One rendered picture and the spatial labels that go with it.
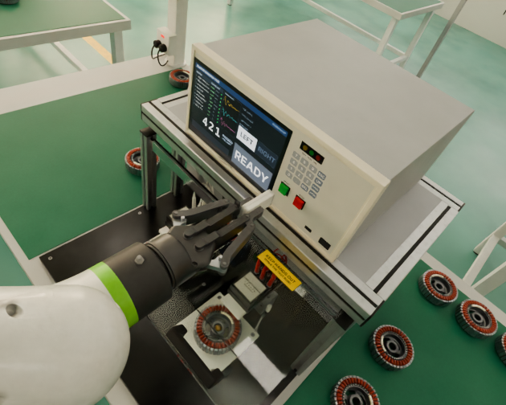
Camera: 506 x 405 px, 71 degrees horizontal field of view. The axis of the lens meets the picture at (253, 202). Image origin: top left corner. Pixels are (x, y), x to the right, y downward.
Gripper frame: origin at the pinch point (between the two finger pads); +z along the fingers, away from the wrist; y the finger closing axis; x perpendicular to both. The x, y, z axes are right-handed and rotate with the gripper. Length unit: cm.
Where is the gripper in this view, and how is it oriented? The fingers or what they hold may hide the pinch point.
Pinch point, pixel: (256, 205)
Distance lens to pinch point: 61.3
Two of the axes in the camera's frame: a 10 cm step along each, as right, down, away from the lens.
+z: 7.0, -4.3, 5.7
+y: 6.9, 6.3, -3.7
